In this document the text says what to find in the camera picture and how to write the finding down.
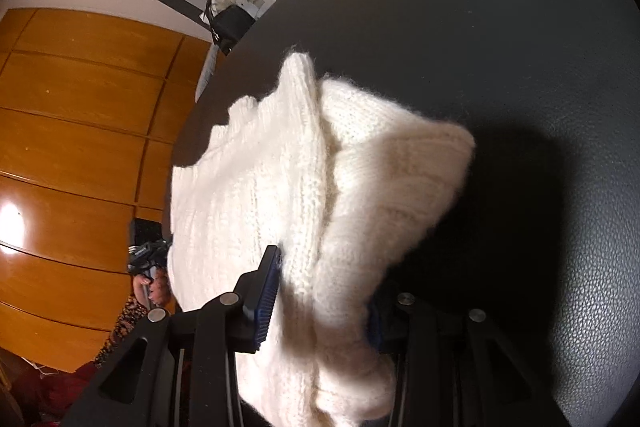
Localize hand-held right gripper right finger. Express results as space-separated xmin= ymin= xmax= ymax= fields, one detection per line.
xmin=365 ymin=292 xmax=571 ymax=427

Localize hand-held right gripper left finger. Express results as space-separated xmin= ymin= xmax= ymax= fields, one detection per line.
xmin=65 ymin=245 xmax=281 ymax=427

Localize white knit sweater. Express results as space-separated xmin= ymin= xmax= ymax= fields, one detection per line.
xmin=167 ymin=52 xmax=476 ymax=427

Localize person's left forearm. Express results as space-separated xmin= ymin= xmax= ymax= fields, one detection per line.
xmin=95 ymin=292 xmax=151 ymax=368

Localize person's left hand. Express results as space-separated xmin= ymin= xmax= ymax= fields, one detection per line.
xmin=132 ymin=267 xmax=176 ymax=308

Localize black handbag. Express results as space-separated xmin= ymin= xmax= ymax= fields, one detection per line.
xmin=210 ymin=4 xmax=256 ymax=52

